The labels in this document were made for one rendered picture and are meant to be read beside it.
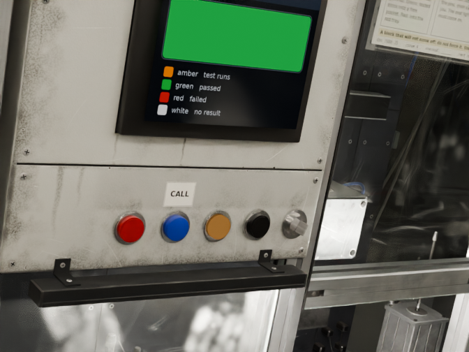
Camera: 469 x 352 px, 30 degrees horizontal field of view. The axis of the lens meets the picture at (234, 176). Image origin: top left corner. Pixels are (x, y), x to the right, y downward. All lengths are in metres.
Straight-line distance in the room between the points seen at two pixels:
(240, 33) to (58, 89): 0.21
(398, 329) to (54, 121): 0.95
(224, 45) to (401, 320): 0.85
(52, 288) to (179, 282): 0.15
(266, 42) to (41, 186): 0.30
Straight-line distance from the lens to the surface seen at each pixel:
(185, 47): 0.96
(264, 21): 1.01
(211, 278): 1.05
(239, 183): 1.07
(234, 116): 1.01
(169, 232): 1.02
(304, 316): 1.49
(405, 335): 1.69
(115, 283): 0.98
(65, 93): 0.93
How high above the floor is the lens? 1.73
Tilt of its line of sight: 13 degrees down
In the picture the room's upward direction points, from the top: 10 degrees clockwise
